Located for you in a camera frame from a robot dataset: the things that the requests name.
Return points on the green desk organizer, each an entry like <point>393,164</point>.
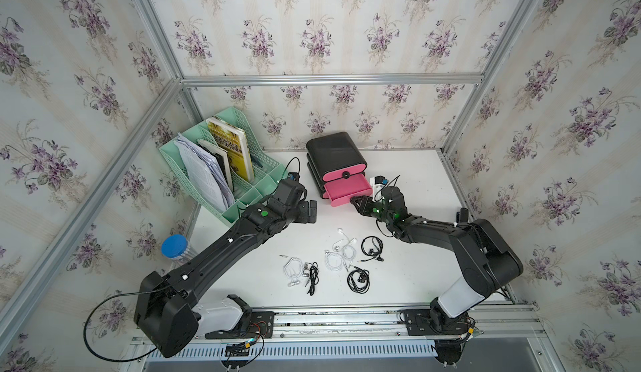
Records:
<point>268,172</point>

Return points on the black earphones upper right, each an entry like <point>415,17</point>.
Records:
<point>372,248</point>

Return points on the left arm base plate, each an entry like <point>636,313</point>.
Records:
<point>232,318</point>

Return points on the black earphones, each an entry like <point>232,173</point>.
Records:
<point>311,273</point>
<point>372,248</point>
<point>359,281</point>

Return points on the pink top drawer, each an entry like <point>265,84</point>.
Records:
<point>344,173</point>

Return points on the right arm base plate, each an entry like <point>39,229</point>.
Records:
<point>427,322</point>

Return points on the black earphones lower right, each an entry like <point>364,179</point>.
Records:
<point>359,281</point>

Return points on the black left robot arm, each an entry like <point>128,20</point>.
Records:
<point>165,308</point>

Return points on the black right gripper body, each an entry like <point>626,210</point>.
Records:
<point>377,212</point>

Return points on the yellow book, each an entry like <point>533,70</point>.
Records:
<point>234,141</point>

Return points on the black drawer cabinet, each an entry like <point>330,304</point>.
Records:
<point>328,153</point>

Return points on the black stapler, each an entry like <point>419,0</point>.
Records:
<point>462,215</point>

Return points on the black white notebook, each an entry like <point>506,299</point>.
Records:
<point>221,157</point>

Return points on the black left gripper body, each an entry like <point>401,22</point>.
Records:
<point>303,214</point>

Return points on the black earphones left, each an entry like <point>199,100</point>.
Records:
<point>311,273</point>

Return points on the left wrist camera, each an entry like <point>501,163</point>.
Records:
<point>289,192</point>

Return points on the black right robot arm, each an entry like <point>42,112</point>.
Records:
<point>486,261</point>

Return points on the white paper stack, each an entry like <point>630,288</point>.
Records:
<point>205,174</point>

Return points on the white earphones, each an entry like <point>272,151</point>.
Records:
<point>294,269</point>
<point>341,255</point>

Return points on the aluminium front rail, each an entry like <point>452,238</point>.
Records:
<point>369,333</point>

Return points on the blue lid container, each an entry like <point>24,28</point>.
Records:
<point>178,249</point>

